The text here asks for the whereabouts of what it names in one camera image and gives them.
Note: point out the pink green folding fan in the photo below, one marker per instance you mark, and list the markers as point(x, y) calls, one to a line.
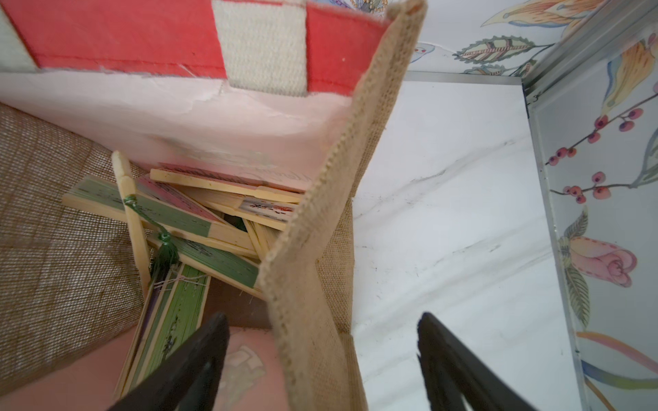
point(199, 179)

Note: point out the pink grey folding fan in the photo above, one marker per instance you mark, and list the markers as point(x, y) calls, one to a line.
point(275, 215)

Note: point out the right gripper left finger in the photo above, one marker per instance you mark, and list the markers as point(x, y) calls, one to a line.
point(190, 378)

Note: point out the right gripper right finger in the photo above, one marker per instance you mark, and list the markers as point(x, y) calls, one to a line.
point(455, 378)

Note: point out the green fan with thread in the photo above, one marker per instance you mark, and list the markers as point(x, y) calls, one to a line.
point(173, 312)

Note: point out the pink fan with tassel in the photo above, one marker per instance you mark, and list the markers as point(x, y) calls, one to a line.
point(126, 187)

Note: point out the red burlap tote bag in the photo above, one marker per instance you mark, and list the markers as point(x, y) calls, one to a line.
point(280, 95)

